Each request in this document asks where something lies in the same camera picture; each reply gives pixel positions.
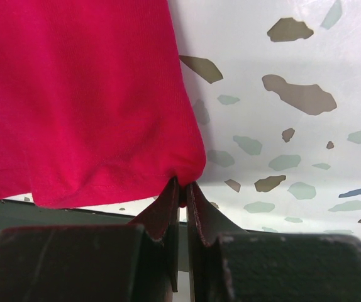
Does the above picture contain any crimson red t-shirt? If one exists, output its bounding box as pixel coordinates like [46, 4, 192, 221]
[0, 1, 206, 208]

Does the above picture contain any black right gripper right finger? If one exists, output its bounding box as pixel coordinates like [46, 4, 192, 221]
[186, 183, 361, 301]

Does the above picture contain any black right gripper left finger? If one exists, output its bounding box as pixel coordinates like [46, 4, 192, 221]
[0, 179, 180, 301]

